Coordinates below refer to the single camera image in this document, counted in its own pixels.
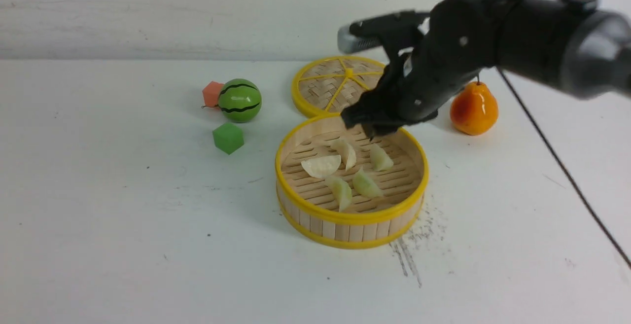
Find green toy cube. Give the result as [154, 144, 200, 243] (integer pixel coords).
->
[212, 123, 245, 155]

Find woven bamboo steamer lid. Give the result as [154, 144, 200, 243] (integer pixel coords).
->
[290, 56, 385, 118]

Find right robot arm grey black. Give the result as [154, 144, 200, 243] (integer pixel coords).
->
[338, 0, 631, 138]

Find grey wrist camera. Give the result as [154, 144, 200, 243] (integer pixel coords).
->
[337, 10, 430, 56]

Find green toy watermelon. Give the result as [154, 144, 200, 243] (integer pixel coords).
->
[218, 78, 262, 123]

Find orange toy cube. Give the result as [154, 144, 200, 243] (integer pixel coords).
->
[202, 81, 224, 109]

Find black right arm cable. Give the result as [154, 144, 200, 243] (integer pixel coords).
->
[497, 68, 631, 268]

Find pale green white dumpling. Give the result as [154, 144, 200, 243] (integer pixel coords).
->
[352, 167, 384, 199]

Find bamboo steamer tray yellow rims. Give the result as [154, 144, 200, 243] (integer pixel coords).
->
[275, 115, 429, 249]

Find orange toy pear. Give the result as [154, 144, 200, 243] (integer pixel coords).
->
[449, 81, 499, 136]

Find cream dumpling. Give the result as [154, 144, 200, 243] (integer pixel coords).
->
[301, 155, 341, 180]

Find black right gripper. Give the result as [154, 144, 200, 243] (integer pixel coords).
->
[340, 0, 496, 140]

